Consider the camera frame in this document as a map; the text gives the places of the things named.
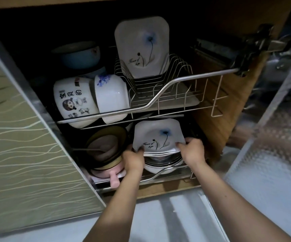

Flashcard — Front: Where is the metal cabinet hinge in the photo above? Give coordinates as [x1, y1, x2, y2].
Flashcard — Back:
[232, 24, 291, 77]

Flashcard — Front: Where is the metal wire dish rack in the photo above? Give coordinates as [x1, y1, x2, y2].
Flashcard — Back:
[114, 46, 194, 107]

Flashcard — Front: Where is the pink handled pot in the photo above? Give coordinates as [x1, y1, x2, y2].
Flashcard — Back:
[90, 156, 127, 189]

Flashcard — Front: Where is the white drip tray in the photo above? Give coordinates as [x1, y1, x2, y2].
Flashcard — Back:
[131, 82, 200, 110]

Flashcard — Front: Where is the person's right forearm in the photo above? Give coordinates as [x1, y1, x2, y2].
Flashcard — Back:
[191, 161, 291, 242]

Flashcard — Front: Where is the person's left forearm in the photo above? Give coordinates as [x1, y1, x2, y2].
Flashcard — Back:
[83, 169, 144, 242]

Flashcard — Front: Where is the dark olive-rimmed bowl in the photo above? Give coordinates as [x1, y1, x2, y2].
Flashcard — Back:
[84, 126, 128, 168]

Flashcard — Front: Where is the white blue-flower bowl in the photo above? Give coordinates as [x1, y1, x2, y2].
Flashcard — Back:
[89, 74, 131, 124]

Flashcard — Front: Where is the metal wire pull-out basket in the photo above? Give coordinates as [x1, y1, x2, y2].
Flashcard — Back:
[56, 46, 240, 130]

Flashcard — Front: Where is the white cartoon-print bowl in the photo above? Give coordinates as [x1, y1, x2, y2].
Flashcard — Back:
[53, 77, 97, 129]

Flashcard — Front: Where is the person's right hand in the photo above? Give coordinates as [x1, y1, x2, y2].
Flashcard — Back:
[175, 137, 207, 170]

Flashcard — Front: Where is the wooden cabinet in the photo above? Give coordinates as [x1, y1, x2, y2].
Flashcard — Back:
[0, 0, 291, 199]

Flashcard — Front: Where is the blue enamel pot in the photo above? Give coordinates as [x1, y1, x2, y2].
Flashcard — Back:
[52, 42, 101, 69]

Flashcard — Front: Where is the stack of plates and bowls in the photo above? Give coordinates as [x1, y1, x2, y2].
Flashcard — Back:
[143, 149, 186, 175]

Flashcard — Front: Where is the green wavy-line cabinet door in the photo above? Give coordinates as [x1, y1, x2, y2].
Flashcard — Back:
[0, 31, 107, 239]

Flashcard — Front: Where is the textured glass cabinet door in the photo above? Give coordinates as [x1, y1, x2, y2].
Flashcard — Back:
[223, 51, 291, 242]

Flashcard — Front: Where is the white square flower-print plate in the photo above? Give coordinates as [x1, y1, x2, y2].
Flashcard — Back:
[114, 16, 170, 79]
[132, 118, 187, 154]

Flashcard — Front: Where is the person's left hand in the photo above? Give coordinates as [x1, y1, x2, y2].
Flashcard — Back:
[122, 144, 145, 176]

